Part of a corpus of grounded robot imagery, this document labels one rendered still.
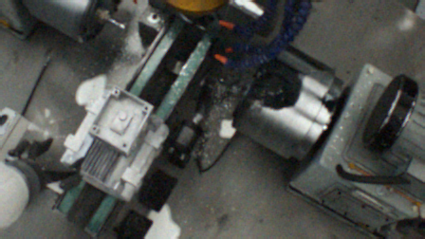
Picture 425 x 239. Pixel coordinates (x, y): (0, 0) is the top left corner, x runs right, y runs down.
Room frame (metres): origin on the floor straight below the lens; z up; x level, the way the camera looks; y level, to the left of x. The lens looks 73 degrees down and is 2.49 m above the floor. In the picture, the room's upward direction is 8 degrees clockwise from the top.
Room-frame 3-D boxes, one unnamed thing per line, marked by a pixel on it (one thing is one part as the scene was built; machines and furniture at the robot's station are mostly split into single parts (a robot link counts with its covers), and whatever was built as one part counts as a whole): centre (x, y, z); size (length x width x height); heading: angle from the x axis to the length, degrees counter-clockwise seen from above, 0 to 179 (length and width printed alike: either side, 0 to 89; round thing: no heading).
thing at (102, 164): (0.31, 0.12, 1.02); 0.20 x 0.19 x 0.19; 159
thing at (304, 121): (0.47, -0.30, 1.04); 0.41 x 0.25 x 0.25; 68
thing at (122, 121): (0.35, 0.11, 1.11); 0.12 x 0.11 x 0.07; 159
